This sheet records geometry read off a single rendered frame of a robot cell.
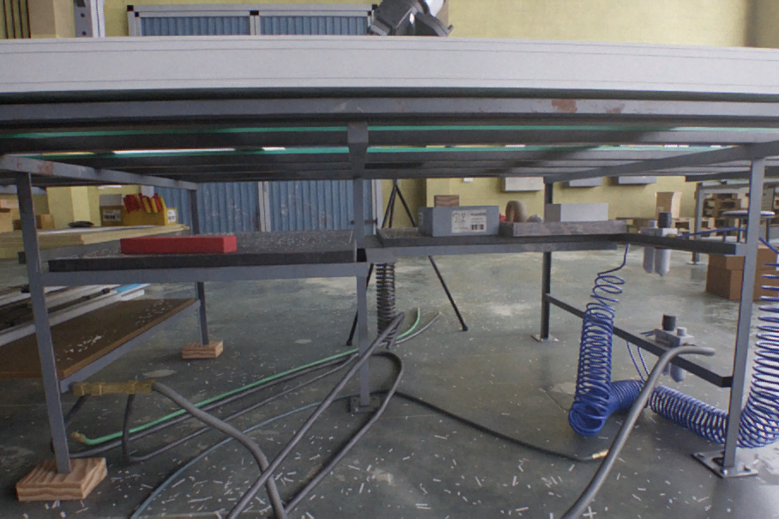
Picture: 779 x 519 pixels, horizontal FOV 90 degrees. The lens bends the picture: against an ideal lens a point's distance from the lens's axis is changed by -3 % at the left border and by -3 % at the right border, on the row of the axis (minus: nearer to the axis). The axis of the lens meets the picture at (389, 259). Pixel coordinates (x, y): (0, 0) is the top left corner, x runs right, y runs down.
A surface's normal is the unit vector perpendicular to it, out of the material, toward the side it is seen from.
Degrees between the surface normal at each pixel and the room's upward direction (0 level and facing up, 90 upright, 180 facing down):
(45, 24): 90
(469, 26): 90
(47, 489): 90
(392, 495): 0
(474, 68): 90
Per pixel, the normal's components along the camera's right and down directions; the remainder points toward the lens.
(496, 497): -0.02, -0.99
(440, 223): 0.08, 0.13
